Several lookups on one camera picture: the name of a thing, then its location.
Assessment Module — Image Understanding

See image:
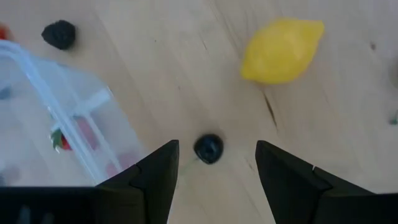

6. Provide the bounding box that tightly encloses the yellow toy lemon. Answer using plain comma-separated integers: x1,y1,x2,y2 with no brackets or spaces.
239,17,326,85

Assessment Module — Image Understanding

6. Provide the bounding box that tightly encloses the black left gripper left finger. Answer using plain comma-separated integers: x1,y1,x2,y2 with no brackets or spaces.
0,139,180,224

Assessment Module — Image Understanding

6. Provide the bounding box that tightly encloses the black toy blackberry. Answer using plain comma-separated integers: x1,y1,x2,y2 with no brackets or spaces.
40,19,76,51

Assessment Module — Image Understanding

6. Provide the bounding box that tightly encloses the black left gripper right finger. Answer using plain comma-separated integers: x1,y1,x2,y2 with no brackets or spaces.
255,140,398,224

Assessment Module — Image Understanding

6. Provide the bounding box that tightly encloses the dark toy blueberry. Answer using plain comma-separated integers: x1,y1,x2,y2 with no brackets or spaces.
193,133,224,165

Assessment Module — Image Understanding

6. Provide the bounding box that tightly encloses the clear plastic tupperware container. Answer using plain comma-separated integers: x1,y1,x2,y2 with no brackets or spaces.
0,39,147,187

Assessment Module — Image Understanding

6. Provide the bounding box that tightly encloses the red toy strawberry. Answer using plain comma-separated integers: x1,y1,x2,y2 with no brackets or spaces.
50,118,99,152
0,23,11,40

